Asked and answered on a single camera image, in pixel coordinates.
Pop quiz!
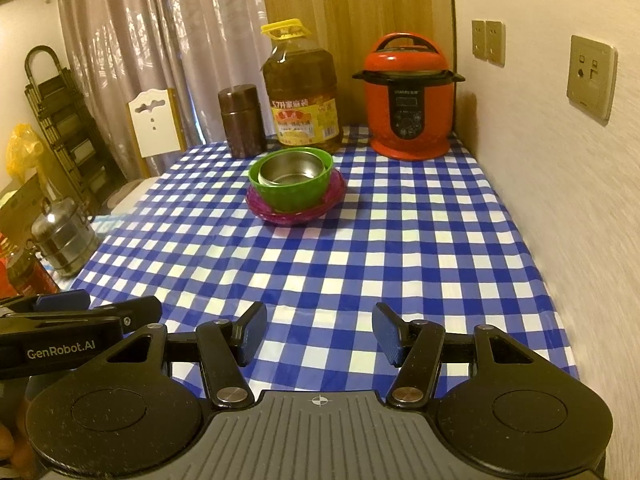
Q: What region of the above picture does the yellow plastic bag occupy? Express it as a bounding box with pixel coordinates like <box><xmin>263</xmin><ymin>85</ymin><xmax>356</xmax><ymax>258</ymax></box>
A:
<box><xmin>5</xmin><ymin>124</ymin><xmax>47</xmax><ymax>186</ymax></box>

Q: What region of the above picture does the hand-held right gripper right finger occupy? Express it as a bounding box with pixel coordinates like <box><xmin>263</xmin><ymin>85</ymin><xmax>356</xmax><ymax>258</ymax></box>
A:
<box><xmin>371</xmin><ymin>301</ymin><xmax>538</xmax><ymax>409</ymax></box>

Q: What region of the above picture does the wooden wall panel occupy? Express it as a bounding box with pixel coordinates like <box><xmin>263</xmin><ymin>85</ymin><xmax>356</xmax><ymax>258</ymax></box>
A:
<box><xmin>257</xmin><ymin>0</ymin><xmax>456</xmax><ymax>133</ymax></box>

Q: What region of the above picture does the stainless steel bowl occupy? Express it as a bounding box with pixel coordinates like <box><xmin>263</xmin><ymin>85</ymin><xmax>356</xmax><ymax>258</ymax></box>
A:
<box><xmin>259</xmin><ymin>149</ymin><xmax>328</xmax><ymax>186</ymax></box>

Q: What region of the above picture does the cardboard box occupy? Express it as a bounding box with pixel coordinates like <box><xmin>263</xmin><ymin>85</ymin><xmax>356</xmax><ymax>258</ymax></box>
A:
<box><xmin>0</xmin><ymin>170</ymin><xmax>56</xmax><ymax>251</ymax></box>

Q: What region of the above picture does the dark folding rack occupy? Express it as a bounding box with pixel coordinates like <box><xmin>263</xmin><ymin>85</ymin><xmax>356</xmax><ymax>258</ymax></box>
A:
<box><xmin>24</xmin><ymin>45</ymin><xmax>126</xmax><ymax>216</ymax></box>

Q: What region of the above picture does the red electric pressure cooker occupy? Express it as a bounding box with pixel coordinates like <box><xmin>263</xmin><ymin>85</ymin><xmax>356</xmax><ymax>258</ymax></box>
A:
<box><xmin>351</xmin><ymin>32</ymin><xmax>466</xmax><ymax>160</ymax></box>

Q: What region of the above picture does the blue white checked tablecloth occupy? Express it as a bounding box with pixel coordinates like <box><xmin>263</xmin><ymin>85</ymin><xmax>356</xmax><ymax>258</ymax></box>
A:
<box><xmin>62</xmin><ymin>125</ymin><xmax>581</xmax><ymax>401</ymax></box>

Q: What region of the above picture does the tiered steel food container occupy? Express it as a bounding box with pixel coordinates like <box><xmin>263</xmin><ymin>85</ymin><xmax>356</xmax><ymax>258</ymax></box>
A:
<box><xmin>27</xmin><ymin>197</ymin><xmax>101</xmax><ymax>278</ymax></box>

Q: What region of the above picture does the green plastic bowl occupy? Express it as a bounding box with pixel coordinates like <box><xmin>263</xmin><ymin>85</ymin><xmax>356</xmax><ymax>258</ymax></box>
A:
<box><xmin>248</xmin><ymin>147</ymin><xmax>334</xmax><ymax>212</ymax></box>

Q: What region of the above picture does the white wooden chair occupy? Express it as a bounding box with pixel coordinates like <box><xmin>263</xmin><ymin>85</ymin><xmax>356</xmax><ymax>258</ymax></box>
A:
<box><xmin>125</xmin><ymin>87</ymin><xmax>188</xmax><ymax>178</ymax></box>

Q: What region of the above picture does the beige curtain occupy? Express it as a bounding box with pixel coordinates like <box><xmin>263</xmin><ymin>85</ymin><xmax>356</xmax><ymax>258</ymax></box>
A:
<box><xmin>55</xmin><ymin>0</ymin><xmax>271</xmax><ymax>181</ymax></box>

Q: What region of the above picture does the large cooking oil bottle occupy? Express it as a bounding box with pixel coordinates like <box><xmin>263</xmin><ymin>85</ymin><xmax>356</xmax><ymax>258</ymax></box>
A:
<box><xmin>261</xmin><ymin>18</ymin><xmax>342</xmax><ymax>151</ymax></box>

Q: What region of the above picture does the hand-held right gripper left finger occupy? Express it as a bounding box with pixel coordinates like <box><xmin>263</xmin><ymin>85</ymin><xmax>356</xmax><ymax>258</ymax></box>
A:
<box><xmin>102</xmin><ymin>301</ymin><xmax>269</xmax><ymax>409</ymax></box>

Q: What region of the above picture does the person's left hand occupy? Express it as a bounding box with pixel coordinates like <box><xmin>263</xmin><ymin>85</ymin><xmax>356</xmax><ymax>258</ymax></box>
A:
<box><xmin>0</xmin><ymin>422</ymin><xmax>36</xmax><ymax>480</ymax></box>

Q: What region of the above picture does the red package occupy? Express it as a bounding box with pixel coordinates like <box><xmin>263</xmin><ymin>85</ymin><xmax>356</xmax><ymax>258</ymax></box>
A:
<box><xmin>0</xmin><ymin>232</ymin><xmax>58</xmax><ymax>301</ymax></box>

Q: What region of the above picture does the gold wall socket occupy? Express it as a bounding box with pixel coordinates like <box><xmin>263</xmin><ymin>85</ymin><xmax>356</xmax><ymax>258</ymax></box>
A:
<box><xmin>566</xmin><ymin>35</ymin><xmax>618</xmax><ymax>121</ymax></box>

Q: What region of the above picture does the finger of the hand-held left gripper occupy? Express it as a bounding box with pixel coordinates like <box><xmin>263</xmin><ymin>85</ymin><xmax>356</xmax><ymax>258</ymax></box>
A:
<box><xmin>85</xmin><ymin>296</ymin><xmax>162</xmax><ymax>334</ymax></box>
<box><xmin>0</xmin><ymin>290</ymin><xmax>92</xmax><ymax>319</ymax></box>

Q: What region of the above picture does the gold wall switch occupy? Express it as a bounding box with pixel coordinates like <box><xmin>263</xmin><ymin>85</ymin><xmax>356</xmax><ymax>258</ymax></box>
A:
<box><xmin>485</xmin><ymin>20</ymin><xmax>506</xmax><ymax>66</ymax></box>
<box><xmin>471</xmin><ymin>20</ymin><xmax>487</xmax><ymax>59</ymax></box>

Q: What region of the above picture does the brown cylindrical canister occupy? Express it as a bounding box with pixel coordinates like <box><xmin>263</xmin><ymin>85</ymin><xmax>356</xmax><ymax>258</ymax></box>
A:
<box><xmin>218</xmin><ymin>84</ymin><xmax>267</xmax><ymax>158</ymax></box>

